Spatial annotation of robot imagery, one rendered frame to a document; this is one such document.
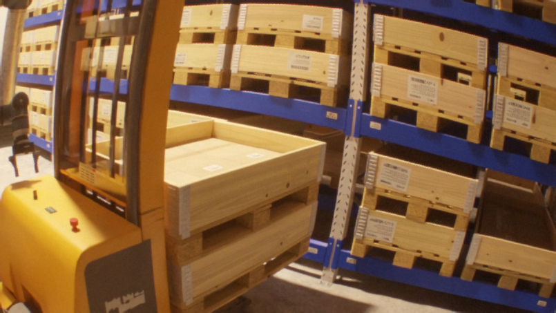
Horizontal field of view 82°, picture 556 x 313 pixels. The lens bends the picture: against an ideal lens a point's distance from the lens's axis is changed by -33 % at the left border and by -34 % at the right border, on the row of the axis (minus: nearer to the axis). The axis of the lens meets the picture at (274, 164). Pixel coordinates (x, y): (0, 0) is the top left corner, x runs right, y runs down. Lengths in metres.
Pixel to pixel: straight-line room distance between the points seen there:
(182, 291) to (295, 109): 1.58
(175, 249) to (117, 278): 0.37
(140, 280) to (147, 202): 0.30
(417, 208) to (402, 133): 0.47
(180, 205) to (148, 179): 0.18
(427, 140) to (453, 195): 0.38
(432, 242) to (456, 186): 0.39
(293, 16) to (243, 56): 0.49
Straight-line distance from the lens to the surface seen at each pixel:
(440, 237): 2.77
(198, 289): 1.94
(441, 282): 2.92
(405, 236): 2.81
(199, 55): 3.39
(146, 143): 1.53
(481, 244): 2.77
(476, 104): 2.60
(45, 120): 5.72
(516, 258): 2.82
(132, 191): 1.54
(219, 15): 3.31
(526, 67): 2.63
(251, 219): 2.14
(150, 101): 1.51
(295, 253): 2.73
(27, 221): 1.71
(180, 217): 1.69
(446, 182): 2.66
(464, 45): 2.63
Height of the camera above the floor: 1.51
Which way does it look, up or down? 15 degrees down
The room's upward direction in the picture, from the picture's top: 6 degrees clockwise
